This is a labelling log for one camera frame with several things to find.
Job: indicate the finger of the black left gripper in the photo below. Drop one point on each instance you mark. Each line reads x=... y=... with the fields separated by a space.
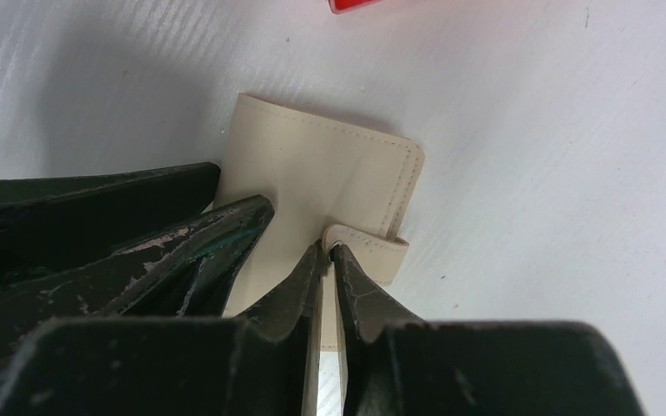
x=51 y=225
x=125 y=280

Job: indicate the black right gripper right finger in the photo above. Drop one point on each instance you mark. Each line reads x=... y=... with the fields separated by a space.
x=400 y=364

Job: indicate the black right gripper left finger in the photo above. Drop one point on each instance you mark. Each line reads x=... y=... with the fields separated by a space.
x=263 y=361

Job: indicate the red plastic bin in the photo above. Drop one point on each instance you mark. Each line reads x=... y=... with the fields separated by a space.
x=343 y=6

